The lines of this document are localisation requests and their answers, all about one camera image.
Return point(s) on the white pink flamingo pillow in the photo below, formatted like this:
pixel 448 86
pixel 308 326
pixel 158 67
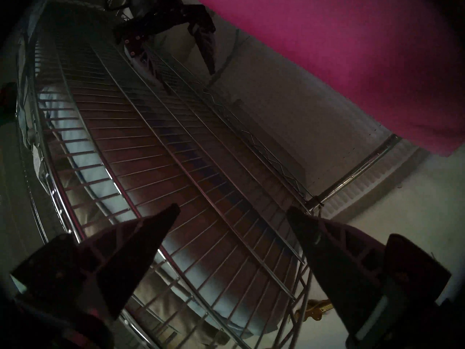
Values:
pixel 345 43

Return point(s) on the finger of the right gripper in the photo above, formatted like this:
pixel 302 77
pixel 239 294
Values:
pixel 205 39
pixel 147 59

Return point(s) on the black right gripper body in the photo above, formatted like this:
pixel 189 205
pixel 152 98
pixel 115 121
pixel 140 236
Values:
pixel 160 10

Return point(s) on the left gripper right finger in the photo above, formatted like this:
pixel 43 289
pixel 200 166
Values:
pixel 348 272

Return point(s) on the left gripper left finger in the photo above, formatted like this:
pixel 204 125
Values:
pixel 109 264

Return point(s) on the light blue bench cushion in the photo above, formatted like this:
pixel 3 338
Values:
pixel 232 308

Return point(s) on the beige bench cushion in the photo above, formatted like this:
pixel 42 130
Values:
pixel 167 308

